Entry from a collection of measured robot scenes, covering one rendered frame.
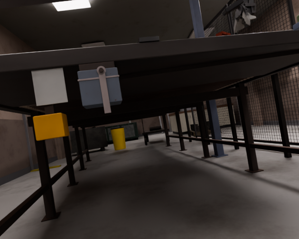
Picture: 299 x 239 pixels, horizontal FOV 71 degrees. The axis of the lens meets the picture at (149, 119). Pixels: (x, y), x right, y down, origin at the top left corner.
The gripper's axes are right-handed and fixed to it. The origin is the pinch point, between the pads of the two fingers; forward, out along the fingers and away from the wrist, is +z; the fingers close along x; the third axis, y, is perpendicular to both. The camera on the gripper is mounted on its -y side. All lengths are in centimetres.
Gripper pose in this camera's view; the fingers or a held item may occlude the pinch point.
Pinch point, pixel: (240, 32)
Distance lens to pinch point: 136.0
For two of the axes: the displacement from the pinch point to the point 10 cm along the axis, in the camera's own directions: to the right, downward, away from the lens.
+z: 0.7, 10.0, 0.2
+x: -0.7, -0.2, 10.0
